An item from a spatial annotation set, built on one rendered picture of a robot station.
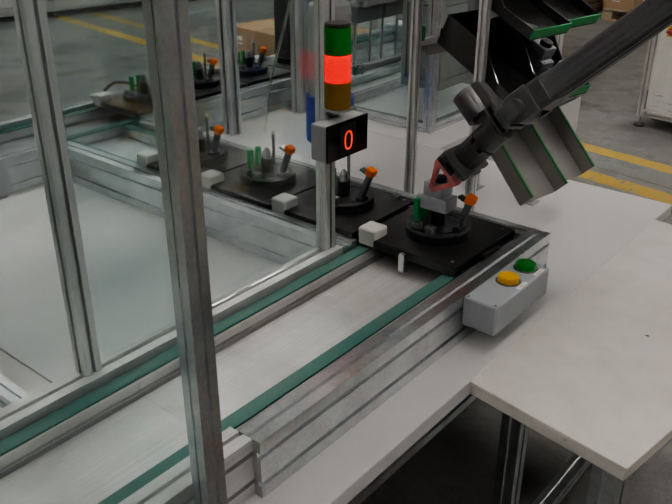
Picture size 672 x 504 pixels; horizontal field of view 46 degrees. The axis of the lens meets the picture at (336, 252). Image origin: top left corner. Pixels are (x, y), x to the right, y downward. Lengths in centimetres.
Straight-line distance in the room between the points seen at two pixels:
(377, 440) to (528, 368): 34
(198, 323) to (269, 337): 54
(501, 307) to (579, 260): 47
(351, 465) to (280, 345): 28
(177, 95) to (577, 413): 88
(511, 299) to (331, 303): 34
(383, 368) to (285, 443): 24
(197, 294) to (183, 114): 20
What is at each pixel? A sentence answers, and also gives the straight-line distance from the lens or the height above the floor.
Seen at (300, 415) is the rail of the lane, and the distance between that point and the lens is 117.
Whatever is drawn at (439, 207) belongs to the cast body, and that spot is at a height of 104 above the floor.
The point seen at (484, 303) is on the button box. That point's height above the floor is 96.
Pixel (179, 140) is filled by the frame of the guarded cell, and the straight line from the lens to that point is 80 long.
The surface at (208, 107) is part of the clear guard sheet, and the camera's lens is 131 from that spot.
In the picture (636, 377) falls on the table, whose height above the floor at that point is 86.
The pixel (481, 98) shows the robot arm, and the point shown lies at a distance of 155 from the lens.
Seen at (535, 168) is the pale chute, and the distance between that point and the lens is 190.
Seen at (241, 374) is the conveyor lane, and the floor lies 92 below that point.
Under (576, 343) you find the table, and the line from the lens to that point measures 157.
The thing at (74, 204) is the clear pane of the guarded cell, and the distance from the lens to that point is 76.
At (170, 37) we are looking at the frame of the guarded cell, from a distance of 77.
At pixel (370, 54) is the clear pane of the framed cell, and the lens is 280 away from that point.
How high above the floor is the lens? 167
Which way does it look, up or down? 26 degrees down
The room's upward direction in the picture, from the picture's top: straight up
